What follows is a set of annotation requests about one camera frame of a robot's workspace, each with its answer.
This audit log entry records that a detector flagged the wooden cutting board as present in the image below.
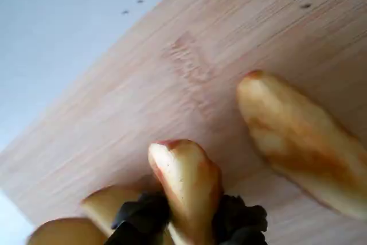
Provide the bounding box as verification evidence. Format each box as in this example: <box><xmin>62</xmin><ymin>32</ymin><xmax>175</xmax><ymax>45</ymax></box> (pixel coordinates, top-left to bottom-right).
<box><xmin>0</xmin><ymin>0</ymin><xmax>367</xmax><ymax>245</ymax></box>

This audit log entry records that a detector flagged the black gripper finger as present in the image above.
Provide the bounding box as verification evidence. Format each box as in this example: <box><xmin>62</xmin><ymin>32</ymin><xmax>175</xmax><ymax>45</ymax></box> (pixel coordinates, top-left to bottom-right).
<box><xmin>213</xmin><ymin>195</ymin><xmax>269</xmax><ymax>245</ymax></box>
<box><xmin>104</xmin><ymin>192</ymin><xmax>173</xmax><ymax>245</ymax></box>

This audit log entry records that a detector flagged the narrow apple slice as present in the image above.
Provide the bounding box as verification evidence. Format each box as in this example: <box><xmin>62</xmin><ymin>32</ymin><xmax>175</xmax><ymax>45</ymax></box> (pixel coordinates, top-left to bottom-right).
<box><xmin>236</xmin><ymin>69</ymin><xmax>367</xmax><ymax>220</ymax></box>

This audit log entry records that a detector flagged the apple slice with red skin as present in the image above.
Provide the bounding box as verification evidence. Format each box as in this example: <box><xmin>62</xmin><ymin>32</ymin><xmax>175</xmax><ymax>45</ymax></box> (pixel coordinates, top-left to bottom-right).
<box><xmin>147</xmin><ymin>138</ymin><xmax>223</xmax><ymax>245</ymax></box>

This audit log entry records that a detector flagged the small apple slice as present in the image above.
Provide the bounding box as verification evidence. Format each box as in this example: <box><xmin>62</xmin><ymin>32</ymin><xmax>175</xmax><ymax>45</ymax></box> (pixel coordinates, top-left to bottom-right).
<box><xmin>27</xmin><ymin>185</ymin><xmax>144</xmax><ymax>245</ymax></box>

